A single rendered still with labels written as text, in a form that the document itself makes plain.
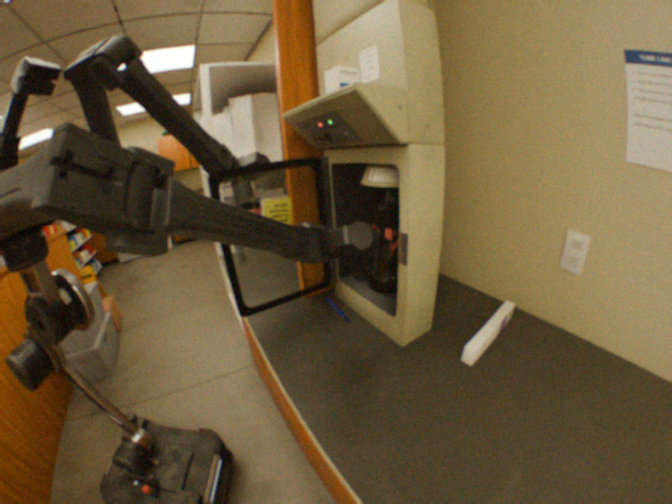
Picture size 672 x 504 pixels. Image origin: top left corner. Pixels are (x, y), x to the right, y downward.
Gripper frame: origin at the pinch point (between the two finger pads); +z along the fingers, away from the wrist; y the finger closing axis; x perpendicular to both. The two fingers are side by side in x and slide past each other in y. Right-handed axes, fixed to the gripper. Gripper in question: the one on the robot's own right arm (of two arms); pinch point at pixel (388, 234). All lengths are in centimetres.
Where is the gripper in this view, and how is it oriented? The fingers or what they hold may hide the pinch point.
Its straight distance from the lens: 70.7
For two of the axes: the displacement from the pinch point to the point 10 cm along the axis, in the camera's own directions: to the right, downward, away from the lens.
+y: -5.7, -2.5, 7.8
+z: 8.2, -1.9, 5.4
